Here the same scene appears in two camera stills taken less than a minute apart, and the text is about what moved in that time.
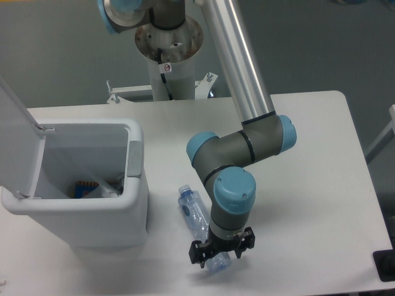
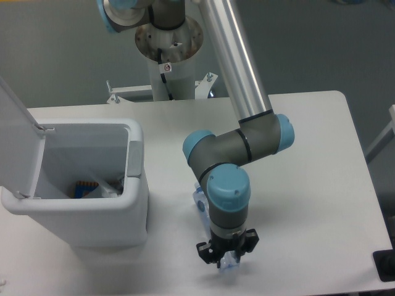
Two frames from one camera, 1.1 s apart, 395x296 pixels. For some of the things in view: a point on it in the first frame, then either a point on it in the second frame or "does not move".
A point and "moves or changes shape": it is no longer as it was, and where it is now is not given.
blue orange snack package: x=83 y=188 does not move
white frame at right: x=383 y=139 does not move
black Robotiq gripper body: x=216 y=244 does not move
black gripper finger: x=200 y=252 -> x=205 y=252
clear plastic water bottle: x=197 y=212 moves or changes shape
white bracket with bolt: x=203 y=87 does not move
